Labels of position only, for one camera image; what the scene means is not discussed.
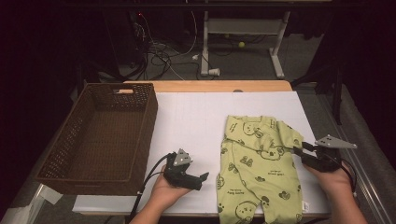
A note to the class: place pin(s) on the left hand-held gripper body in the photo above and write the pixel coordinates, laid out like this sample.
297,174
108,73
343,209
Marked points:
177,174

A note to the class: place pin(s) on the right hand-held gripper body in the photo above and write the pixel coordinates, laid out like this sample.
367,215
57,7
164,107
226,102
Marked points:
327,158

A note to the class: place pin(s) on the green printed baby romper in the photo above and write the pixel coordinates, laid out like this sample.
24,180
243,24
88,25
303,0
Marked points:
258,174

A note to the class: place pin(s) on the brown woven basket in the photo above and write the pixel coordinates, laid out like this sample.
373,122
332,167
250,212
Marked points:
102,140

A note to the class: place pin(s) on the person's left hand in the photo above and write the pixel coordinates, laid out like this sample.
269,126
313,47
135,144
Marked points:
166,194

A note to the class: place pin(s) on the person's right hand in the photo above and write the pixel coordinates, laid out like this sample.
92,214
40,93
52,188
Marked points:
333,183

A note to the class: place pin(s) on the white table mat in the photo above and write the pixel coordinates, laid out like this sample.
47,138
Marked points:
186,124

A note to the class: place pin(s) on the black floor stand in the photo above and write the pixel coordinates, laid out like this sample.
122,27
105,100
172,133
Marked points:
336,93

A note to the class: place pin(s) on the white paper cup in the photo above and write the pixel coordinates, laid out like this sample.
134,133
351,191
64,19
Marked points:
214,72

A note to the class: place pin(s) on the white plug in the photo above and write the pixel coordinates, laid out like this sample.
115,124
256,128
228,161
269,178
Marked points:
195,57

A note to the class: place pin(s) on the yellow tennis ball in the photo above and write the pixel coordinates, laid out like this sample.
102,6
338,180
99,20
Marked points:
241,44

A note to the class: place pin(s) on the white metal desk frame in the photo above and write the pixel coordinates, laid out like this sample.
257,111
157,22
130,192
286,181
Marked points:
243,26

